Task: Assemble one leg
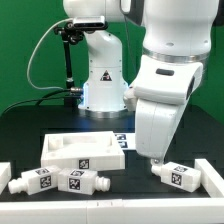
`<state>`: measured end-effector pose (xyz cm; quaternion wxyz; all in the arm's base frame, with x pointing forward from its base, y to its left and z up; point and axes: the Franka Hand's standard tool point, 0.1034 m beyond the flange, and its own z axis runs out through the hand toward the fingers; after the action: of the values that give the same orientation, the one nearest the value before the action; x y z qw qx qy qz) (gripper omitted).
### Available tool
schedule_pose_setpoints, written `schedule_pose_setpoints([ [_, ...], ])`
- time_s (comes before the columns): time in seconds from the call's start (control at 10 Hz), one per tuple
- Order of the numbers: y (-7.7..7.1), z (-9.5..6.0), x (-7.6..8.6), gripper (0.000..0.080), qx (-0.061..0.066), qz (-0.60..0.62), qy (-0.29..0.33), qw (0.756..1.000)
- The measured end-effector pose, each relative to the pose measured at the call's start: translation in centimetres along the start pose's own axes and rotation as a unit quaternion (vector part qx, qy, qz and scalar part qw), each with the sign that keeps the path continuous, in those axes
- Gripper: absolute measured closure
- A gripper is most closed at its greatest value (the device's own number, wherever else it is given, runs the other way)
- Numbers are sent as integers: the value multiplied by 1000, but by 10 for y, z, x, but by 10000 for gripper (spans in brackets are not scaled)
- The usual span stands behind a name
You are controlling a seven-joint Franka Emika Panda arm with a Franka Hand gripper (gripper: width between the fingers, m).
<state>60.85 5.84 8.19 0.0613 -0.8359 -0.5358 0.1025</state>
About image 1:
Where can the white right fence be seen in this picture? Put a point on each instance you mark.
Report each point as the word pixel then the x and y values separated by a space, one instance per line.
pixel 212 182

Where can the white tag card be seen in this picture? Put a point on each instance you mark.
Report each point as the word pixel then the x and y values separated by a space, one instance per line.
pixel 126 140

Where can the white fence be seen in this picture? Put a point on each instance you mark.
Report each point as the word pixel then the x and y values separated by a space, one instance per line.
pixel 143 211
pixel 5 175
pixel 212 182

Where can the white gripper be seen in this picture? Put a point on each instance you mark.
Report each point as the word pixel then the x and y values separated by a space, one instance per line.
pixel 162 91

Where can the white square table top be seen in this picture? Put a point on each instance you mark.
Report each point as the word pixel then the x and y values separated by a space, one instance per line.
pixel 97 151

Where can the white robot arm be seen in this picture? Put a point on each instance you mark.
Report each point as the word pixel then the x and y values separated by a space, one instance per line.
pixel 176 46

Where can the white left fence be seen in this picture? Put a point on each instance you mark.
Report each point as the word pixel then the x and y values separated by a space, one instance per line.
pixel 5 175

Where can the white front fence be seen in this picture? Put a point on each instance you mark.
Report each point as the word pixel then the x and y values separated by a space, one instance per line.
pixel 143 211

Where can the black camera stand pole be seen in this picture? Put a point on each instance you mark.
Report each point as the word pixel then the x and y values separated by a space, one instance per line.
pixel 70 36

